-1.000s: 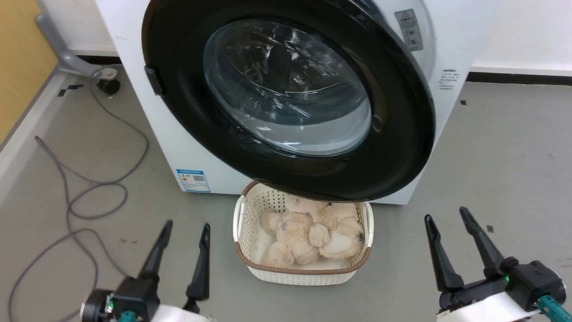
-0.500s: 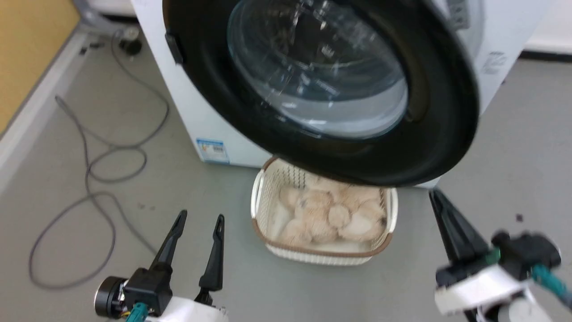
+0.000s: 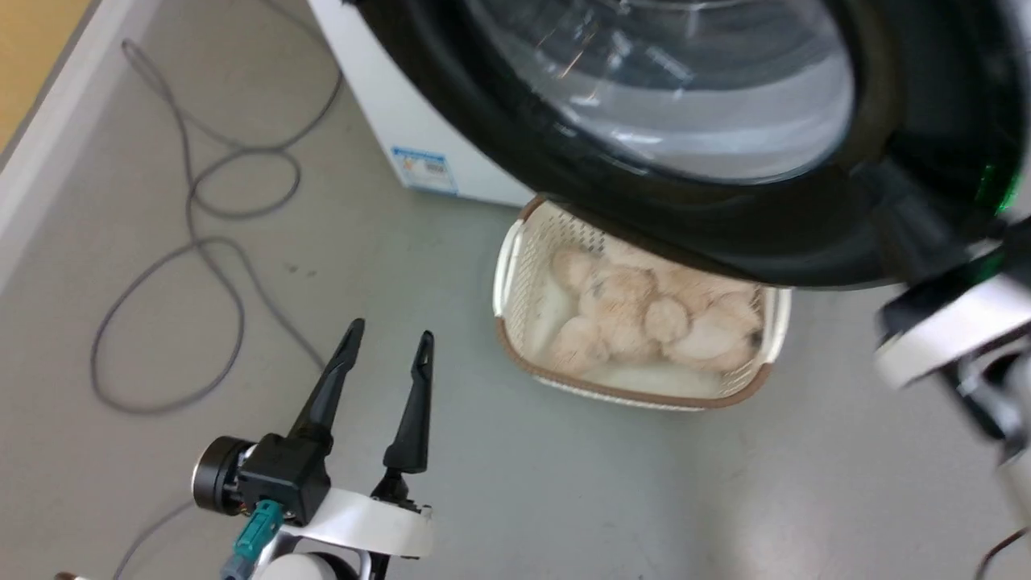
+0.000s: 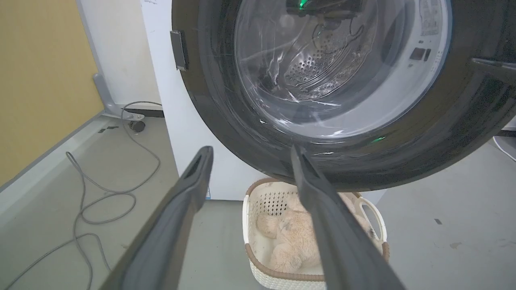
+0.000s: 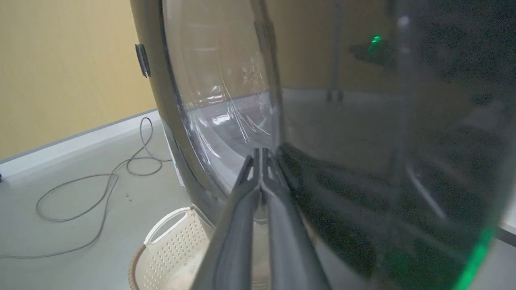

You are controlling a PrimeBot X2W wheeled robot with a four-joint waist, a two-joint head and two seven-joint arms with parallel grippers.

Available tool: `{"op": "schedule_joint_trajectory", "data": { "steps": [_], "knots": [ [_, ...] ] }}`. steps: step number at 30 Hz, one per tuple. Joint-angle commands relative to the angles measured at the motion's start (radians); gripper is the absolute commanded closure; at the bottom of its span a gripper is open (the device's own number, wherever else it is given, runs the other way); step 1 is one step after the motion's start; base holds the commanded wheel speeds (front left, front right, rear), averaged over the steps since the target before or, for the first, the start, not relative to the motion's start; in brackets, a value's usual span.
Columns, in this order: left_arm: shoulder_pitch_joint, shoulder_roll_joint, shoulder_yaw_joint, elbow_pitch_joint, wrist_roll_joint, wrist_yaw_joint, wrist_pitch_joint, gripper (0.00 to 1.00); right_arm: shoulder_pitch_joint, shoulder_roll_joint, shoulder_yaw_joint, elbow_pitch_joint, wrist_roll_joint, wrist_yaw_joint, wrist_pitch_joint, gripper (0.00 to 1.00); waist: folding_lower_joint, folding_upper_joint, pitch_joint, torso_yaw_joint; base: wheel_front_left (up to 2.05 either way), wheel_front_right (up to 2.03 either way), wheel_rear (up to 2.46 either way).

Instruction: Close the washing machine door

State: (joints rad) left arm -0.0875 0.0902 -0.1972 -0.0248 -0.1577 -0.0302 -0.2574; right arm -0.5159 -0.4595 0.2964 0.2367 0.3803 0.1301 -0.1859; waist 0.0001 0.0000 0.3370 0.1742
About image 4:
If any yellow partition panel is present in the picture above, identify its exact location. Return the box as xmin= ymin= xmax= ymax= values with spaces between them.
xmin=0 ymin=0 xmax=105 ymax=189

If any white washing machine body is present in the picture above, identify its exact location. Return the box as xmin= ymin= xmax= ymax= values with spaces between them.
xmin=140 ymin=0 xmax=387 ymax=206

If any round black washing machine door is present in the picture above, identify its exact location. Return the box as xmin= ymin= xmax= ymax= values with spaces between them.
xmin=170 ymin=0 xmax=516 ymax=192

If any white woven laundry basket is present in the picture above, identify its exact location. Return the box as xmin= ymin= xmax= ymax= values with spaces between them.
xmin=242 ymin=178 xmax=390 ymax=290

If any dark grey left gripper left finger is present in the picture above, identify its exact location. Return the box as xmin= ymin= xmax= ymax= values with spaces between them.
xmin=99 ymin=146 xmax=214 ymax=290

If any white cable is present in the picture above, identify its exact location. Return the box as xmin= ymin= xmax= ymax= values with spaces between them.
xmin=492 ymin=136 xmax=516 ymax=163

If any grey partition foot with caster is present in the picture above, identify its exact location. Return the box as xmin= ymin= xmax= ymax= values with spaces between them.
xmin=93 ymin=73 xmax=146 ymax=133

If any beige plush teddy bear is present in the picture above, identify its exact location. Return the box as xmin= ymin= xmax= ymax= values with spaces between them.
xmin=256 ymin=192 xmax=372 ymax=274

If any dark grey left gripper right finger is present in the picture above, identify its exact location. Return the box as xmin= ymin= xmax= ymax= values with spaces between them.
xmin=291 ymin=146 xmax=406 ymax=290

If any grey power cable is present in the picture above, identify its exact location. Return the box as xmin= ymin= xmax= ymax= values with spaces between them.
xmin=3 ymin=101 xmax=162 ymax=290

